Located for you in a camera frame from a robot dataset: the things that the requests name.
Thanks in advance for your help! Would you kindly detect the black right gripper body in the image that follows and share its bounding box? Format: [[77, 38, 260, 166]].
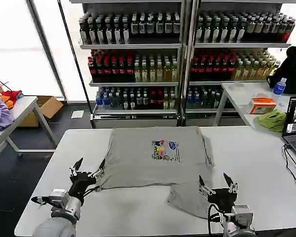
[[208, 187, 237, 210]]

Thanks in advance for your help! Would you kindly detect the brown cardboard box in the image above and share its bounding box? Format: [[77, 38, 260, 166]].
[[19, 95, 64, 128]]

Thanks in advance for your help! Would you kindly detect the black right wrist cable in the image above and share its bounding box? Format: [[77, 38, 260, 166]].
[[207, 203, 225, 235]]

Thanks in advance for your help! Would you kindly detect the shelf unit with bottles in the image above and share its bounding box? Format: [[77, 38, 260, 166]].
[[185, 0, 296, 127], [78, 0, 186, 128]]

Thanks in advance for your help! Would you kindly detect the grey side table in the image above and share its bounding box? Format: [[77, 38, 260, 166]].
[[0, 96, 57, 164]]

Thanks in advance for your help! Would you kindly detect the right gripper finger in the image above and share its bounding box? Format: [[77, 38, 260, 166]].
[[198, 174, 215, 196], [222, 172, 239, 193]]

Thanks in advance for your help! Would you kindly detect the purple cloth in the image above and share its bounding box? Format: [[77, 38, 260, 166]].
[[0, 100, 15, 129]]

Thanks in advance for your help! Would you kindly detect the blue-label water bottle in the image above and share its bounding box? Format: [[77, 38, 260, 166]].
[[273, 77, 287, 96]]

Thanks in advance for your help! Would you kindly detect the grey printed t-shirt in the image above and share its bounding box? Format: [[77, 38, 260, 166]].
[[96, 125, 215, 219]]

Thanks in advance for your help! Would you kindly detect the black slanted pole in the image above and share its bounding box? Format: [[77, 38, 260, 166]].
[[56, 0, 92, 127]]

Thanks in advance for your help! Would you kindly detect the orange tissue box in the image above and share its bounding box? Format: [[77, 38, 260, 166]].
[[249, 95, 278, 115]]

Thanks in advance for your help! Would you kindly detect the black laptop cable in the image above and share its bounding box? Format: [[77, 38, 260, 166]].
[[283, 144, 296, 196]]

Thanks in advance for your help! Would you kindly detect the red and orange cloth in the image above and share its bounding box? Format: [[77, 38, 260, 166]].
[[0, 90, 24, 110]]

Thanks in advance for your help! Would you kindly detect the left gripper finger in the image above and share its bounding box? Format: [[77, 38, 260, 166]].
[[88, 158, 106, 178], [69, 158, 84, 177]]

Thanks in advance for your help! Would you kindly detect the black bag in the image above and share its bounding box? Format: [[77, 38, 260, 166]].
[[266, 45, 296, 95]]

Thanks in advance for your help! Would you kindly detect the green cloth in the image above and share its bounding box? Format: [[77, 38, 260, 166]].
[[257, 109, 287, 133]]

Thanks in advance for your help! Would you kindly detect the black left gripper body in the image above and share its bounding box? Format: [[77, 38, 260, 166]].
[[68, 171, 97, 198]]

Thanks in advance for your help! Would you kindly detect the white desk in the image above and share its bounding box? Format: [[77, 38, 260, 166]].
[[213, 82, 296, 132]]

